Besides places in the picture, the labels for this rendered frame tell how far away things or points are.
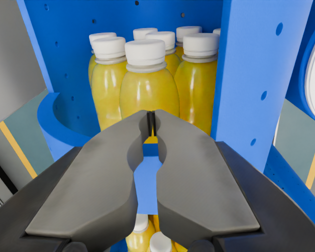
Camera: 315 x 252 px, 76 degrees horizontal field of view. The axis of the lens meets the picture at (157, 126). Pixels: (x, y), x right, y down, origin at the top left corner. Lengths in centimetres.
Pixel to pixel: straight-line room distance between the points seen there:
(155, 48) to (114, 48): 7
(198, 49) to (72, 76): 19
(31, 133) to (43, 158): 26
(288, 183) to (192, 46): 95
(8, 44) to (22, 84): 10
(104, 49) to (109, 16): 13
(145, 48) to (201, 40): 6
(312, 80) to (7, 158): 215
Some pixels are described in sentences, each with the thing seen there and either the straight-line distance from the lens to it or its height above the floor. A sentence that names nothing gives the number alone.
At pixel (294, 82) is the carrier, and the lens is 42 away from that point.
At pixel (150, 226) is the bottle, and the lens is 47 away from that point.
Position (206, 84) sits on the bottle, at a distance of 23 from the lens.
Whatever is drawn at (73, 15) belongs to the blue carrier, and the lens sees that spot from 35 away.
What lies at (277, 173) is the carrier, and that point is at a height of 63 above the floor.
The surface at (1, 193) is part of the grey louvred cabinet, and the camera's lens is 227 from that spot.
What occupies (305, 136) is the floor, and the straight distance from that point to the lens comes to 198.
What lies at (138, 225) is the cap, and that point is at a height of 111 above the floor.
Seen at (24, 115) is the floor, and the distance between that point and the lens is 184.
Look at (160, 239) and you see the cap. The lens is 42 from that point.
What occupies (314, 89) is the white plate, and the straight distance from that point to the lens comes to 41.
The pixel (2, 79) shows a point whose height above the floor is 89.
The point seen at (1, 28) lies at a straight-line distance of 65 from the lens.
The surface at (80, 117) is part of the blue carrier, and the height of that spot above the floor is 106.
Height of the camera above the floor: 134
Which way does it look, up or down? 59 degrees down
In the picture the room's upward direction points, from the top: 178 degrees counter-clockwise
